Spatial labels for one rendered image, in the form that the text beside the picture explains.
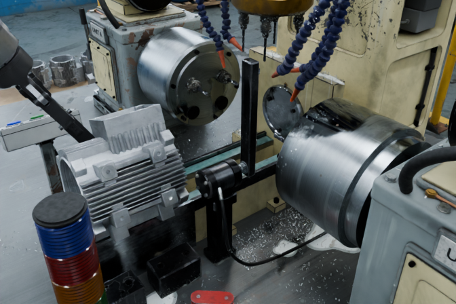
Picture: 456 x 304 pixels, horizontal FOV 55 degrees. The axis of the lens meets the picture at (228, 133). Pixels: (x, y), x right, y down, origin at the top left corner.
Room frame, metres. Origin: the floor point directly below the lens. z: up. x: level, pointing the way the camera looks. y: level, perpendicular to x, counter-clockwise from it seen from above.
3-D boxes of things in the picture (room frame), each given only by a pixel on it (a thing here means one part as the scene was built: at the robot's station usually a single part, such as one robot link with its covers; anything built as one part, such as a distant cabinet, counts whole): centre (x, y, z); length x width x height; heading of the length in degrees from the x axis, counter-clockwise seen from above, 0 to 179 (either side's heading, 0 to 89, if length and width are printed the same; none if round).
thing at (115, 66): (1.43, 0.29, 0.99); 0.35 x 0.31 x 0.37; 37
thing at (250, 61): (0.77, -0.04, 1.12); 0.04 x 0.03 x 0.26; 127
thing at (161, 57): (1.24, 0.15, 1.04); 0.37 x 0.25 x 0.25; 37
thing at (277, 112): (1.01, -0.14, 1.02); 0.15 x 0.02 x 0.15; 37
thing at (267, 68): (1.04, -0.19, 0.97); 0.30 x 0.11 x 0.34; 37
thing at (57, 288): (0.39, 0.19, 1.10); 0.06 x 0.06 x 0.04
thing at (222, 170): (0.80, -0.15, 0.92); 0.45 x 0.13 x 0.24; 127
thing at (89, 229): (0.39, 0.19, 1.19); 0.06 x 0.06 x 0.04
